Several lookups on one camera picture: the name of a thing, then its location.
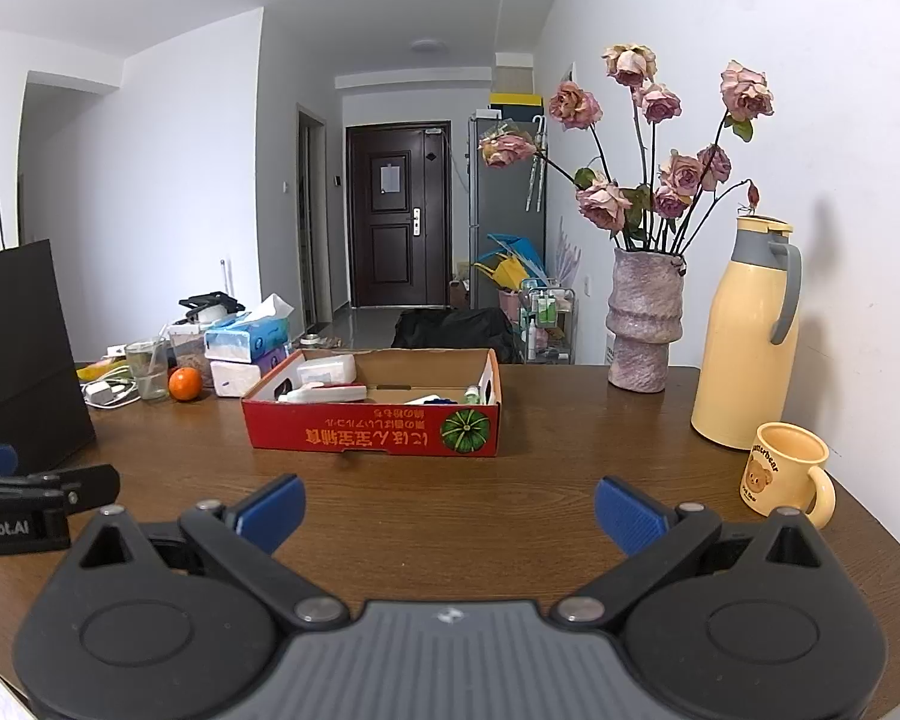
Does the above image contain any drinking glass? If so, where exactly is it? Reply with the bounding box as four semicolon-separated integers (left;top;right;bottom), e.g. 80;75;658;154
125;339;172;401

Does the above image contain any white charger with cable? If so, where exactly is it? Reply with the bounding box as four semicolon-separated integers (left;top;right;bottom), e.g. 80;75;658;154
82;379;140;410

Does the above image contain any red cardboard box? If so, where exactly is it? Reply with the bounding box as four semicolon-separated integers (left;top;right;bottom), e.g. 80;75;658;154
241;347;503;458

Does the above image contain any clear food jar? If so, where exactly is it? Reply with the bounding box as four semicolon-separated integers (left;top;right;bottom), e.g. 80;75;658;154
166;324;209;389

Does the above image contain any lavender wall decoration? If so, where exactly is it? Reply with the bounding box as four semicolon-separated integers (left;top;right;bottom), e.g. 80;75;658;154
557;216;584;287

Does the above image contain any bouquet of dried pink roses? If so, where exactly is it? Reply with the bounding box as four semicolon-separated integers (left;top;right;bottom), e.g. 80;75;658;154
478;43;775;254

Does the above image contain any dark brown entrance door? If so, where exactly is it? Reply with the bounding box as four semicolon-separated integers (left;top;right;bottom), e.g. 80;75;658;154
346;120;451;308

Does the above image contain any black white device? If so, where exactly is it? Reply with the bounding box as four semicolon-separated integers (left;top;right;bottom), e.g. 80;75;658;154
178;292;248;327

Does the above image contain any clear hanging umbrella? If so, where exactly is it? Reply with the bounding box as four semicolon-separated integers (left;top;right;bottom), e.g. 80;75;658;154
525;116;547;212

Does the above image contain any white red lint brush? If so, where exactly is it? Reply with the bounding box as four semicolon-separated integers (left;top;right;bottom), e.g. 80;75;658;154
276;382;368;404

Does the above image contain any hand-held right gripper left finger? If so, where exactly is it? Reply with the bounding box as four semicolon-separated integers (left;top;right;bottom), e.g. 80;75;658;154
56;474;350;632

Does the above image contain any white small bottle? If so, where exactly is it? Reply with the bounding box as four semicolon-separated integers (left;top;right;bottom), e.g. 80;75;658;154
294;355;357;387

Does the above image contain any beige cardboard box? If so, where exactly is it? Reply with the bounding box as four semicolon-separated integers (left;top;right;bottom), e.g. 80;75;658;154
495;52;535;95

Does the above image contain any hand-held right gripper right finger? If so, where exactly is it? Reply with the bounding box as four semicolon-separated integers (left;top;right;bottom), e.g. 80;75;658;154
551;475;845;631

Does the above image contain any blue yellow plastic toy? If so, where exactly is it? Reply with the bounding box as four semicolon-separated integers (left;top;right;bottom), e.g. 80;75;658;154
474;234;548;290

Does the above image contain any grey refrigerator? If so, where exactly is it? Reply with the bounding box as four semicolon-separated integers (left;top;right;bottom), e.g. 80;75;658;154
469;111;547;310

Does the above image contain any blue tissue box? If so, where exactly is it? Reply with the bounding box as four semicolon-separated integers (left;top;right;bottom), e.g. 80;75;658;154
204;292;295;361

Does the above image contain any black paper bag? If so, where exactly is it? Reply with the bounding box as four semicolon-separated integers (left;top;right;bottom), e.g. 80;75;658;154
0;180;97;477

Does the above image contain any black duffel bag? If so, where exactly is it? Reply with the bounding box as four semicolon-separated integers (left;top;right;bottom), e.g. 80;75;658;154
391;307;522;365

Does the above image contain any cream thermos jug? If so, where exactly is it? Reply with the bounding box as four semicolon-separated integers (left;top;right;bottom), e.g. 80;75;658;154
691;216;802;451

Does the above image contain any wire trolley cart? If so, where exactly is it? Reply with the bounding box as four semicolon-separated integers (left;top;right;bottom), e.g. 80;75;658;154
520;279;575;362

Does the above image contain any yellow black box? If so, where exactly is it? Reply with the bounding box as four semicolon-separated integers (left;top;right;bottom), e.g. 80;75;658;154
490;92;542;117

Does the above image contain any cream bear mug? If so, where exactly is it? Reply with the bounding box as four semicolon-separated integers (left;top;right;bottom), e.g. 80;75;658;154
739;422;837;530

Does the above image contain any pink textured vase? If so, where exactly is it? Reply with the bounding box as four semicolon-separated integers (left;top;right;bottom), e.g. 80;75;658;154
606;247;689;394

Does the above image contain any white tissue pack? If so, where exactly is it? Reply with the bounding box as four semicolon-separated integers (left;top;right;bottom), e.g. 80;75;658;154
210;360;263;397

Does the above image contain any side door frame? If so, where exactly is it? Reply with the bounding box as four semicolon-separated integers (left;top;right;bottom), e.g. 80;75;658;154
297;103;329;331

